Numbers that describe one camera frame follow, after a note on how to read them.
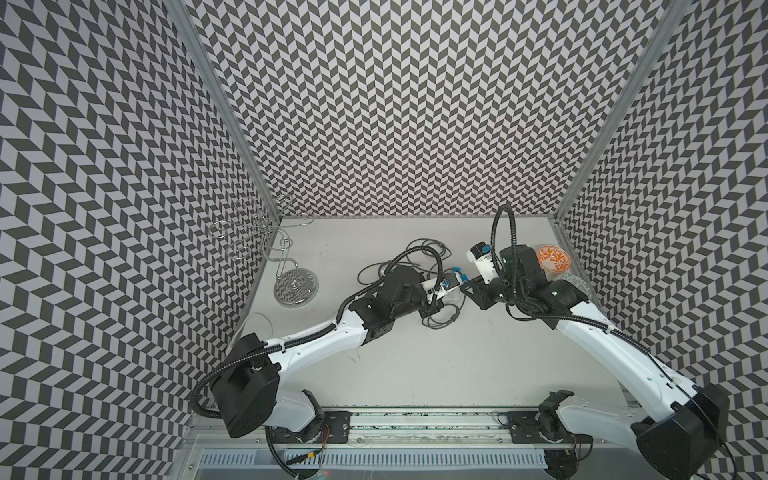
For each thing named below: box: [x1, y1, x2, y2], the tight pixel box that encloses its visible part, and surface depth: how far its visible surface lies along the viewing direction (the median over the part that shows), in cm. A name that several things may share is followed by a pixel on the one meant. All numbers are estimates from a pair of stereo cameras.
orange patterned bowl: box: [536, 245, 572, 274], surface depth 104 cm
